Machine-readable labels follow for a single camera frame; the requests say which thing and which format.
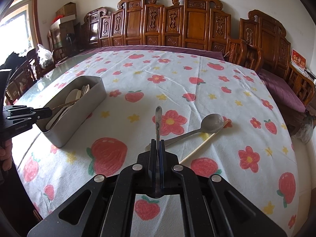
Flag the white flat box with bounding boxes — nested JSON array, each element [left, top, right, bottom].
[[51, 15, 76, 27]]

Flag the strawberry print tablecloth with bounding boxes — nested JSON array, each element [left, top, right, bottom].
[[18, 50, 300, 237]]

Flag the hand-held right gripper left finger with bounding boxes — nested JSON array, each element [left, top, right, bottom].
[[27, 139, 156, 237]]

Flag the gray plastic bag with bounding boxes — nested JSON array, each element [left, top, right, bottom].
[[294, 114, 316, 144]]

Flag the white plastic bag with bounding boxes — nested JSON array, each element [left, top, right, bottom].
[[37, 44, 55, 69]]

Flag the dark wooden chairs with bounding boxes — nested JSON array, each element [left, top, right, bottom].
[[5, 52, 43, 104]]

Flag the light wooden chopstick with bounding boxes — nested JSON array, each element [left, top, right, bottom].
[[179, 121, 229, 165]]

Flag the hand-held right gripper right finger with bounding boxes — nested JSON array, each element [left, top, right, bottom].
[[160, 140, 288, 237]]

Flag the gray utensil container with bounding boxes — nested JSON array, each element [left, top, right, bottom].
[[37, 76, 107, 149]]

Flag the carved wooden armchair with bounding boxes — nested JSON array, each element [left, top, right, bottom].
[[80, 7, 112, 49], [226, 9, 292, 74]]

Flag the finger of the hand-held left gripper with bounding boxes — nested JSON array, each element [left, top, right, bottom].
[[6, 116, 41, 126], [4, 105, 54, 116]]

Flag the stainless steel spoon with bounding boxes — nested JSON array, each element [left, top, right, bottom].
[[147, 114, 225, 151]]

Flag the stack of brown boxes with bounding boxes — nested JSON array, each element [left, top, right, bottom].
[[49, 21, 75, 53]]

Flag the long purple seat cushion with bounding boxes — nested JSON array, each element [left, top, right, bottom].
[[79, 45, 225, 60]]

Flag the wooden side table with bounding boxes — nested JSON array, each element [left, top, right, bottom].
[[288, 64, 316, 109]]

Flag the white plastic knife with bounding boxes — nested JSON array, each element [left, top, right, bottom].
[[46, 104, 74, 130]]

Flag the person's left hand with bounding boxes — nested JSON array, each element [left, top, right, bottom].
[[0, 141, 13, 178]]

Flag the carved wooden sofa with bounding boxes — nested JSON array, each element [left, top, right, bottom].
[[99, 0, 232, 53]]

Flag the wooden window frame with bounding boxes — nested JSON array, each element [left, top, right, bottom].
[[0, 0, 43, 53]]

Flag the brown cardboard box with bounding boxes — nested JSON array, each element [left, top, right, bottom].
[[55, 2, 76, 18]]

